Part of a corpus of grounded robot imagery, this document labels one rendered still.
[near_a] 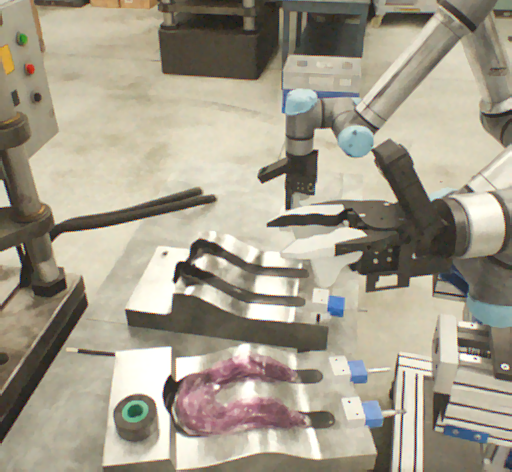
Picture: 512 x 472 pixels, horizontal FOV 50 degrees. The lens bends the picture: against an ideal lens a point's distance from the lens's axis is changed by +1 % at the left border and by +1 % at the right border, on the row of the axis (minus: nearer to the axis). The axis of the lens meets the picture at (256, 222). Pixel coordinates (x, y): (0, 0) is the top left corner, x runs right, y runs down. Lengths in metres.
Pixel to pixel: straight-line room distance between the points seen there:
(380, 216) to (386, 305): 2.09
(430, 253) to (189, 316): 0.81
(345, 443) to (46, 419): 0.62
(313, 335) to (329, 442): 0.28
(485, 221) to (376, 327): 1.96
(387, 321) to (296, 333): 1.33
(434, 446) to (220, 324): 0.92
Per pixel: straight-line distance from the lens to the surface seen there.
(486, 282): 0.75
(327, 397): 1.21
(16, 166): 1.40
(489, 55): 1.46
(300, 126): 1.37
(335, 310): 1.33
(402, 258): 0.63
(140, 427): 1.07
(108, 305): 1.52
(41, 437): 1.29
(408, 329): 2.61
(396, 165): 0.59
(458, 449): 2.01
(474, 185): 0.84
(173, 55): 5.35
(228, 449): 1.10
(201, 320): 1.36
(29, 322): 1.56
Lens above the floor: 1.81
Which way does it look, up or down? 35 degrees down
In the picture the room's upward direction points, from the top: straight up
